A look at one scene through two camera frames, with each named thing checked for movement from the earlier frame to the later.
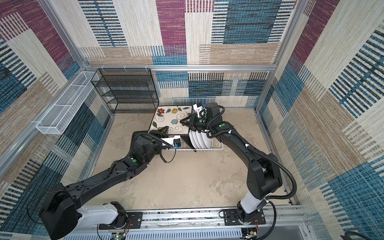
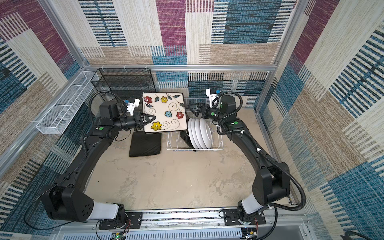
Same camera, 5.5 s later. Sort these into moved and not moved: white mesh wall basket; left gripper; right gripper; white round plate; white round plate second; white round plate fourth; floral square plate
Moved: floral square plate; right gripper; left gripper
Not moved: white round plate; white round plate fourth; white mesh wall basket; white round plate second
